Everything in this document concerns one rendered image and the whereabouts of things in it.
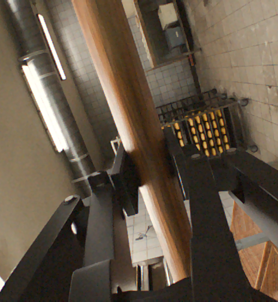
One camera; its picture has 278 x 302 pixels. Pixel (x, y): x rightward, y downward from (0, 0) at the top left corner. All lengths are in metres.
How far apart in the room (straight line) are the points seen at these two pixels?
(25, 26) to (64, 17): 2.18
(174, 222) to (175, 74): 5.03
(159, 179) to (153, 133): 0.03
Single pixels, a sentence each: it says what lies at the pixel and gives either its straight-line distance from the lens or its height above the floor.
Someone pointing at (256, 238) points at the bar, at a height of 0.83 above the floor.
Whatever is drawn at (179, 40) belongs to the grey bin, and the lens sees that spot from 4.54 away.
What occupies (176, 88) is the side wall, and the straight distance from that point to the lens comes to 5.19.
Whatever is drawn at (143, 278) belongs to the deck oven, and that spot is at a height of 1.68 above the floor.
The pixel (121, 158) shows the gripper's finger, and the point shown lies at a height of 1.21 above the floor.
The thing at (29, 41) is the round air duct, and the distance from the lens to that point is 3.35.
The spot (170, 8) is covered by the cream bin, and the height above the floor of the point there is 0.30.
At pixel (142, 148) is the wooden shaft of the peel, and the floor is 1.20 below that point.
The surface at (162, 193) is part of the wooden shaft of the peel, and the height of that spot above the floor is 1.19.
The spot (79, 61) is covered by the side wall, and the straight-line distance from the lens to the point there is 5.29.
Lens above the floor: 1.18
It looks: 5 degrees up
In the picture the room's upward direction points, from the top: 107 degrees counter-clockwise
